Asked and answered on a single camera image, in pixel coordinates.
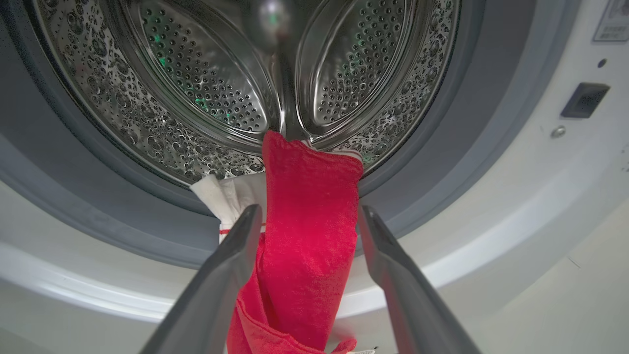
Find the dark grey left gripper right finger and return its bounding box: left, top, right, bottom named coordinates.
left=357, top=204, right=483, bottom=354

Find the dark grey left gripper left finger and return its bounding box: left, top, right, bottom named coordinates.
left=140, top=204, right=264, bottom=354

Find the red and white garment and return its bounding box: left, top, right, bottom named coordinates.
left=189, top=130, right=377, bottom=354

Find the white front-load washing machine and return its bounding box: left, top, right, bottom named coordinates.
left=0, top=0, right=629, bottom=354

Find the stainless steel washing machine drum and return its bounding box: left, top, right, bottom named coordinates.
left=29, top=0, right=462, bottom=185

